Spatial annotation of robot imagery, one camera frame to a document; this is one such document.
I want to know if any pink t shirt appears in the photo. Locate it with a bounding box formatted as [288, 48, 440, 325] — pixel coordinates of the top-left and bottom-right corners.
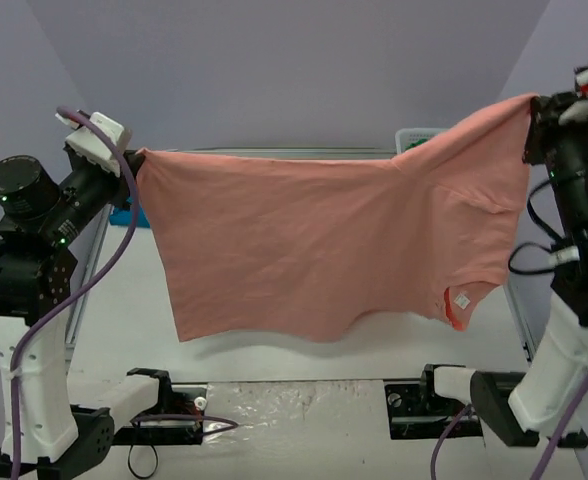
[137, 95, 531, 342]

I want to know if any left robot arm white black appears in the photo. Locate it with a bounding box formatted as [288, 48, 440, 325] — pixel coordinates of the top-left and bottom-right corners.
[0, 154, 176, 479]

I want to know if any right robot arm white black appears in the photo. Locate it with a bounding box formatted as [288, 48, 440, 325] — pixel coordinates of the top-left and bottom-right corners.
[417, 86, 588, 448]

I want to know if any blue folded t shirt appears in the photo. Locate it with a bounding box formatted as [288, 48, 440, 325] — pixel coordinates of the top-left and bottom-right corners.
[108, 197, 150, 229]

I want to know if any green t shirt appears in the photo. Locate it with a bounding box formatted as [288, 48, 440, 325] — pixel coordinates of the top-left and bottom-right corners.
[405, 138, 429, 150]

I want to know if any white plastic basket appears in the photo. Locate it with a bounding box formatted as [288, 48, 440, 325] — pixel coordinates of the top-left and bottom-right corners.
[395, 127, 445, 154]

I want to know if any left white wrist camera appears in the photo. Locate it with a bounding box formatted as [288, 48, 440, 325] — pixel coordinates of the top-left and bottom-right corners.
[55, 110, 134, 178]

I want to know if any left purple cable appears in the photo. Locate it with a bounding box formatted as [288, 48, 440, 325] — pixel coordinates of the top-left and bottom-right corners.
[6, 105, 240, 480]

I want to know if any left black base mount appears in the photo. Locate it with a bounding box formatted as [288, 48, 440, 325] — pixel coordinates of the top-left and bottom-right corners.
[113, 383, 208, 447]

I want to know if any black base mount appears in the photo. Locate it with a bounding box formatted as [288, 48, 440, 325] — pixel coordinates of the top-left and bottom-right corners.
[384, 380, 464, 441]
[113, 383, 208, 447]

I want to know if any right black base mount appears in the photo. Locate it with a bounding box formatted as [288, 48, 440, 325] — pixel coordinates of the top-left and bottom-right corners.
[384, 380, 464, 441]

